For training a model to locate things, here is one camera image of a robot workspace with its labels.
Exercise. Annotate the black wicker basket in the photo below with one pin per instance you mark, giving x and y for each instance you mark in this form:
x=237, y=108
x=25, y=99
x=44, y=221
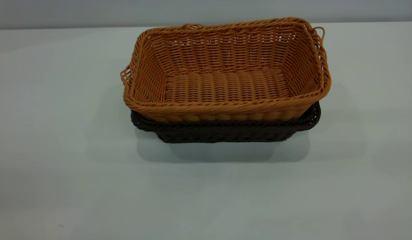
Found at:
x=226, y=131

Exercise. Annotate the orange wicker basket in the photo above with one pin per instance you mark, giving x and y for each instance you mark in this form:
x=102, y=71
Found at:
x=226, y=86

